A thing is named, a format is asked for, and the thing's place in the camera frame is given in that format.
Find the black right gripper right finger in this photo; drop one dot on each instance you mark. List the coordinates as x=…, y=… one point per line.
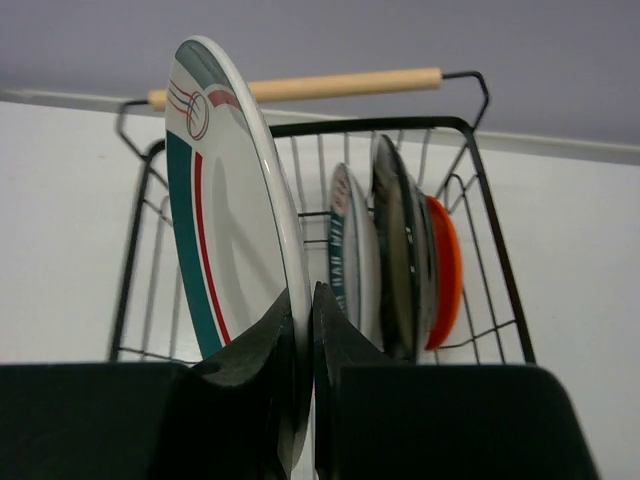
x=363, y=401

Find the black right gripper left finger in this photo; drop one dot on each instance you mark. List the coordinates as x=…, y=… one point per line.
x=231, y=416

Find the white plate teal lettered rim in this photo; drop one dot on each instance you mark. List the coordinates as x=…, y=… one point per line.
x=353, y=255

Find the black wire dish rack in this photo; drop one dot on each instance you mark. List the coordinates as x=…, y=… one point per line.
x=491, y=327

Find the black rimmed silver plate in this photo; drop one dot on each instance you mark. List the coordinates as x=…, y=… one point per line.
x=409, y=303

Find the white plate teal red rim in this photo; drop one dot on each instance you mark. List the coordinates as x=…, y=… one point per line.
x=237, y=232

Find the orange plate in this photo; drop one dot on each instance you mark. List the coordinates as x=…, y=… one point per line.
x=450, y=273

